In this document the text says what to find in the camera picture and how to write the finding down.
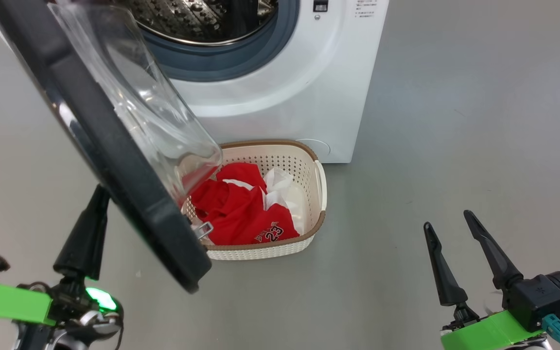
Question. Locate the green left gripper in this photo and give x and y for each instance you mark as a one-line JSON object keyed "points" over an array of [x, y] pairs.
{"points": [[8, 301]]}

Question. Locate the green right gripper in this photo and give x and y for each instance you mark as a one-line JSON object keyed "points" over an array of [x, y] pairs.
{"points": [[484, 333]]}

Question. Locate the black glass washer door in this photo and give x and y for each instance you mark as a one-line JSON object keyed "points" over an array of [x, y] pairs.
{"points": [[114, 160]]}

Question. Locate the red and white jersey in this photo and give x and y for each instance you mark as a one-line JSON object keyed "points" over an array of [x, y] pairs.
{"points": [[241, 214]]}

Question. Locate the cream perforated laundry basket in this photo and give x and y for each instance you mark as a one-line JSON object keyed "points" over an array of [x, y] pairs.
{"points": [[309, 170]]}

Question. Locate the white front-load washing machine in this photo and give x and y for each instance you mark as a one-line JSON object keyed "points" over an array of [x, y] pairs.
{"points": [[309, 97]]}

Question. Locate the round white filter cover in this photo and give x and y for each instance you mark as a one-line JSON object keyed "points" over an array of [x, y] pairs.
{"points": [[319, 148]]}

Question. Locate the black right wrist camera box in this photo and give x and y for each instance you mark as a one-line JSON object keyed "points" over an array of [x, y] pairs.
{"points": [[533, 301]]}

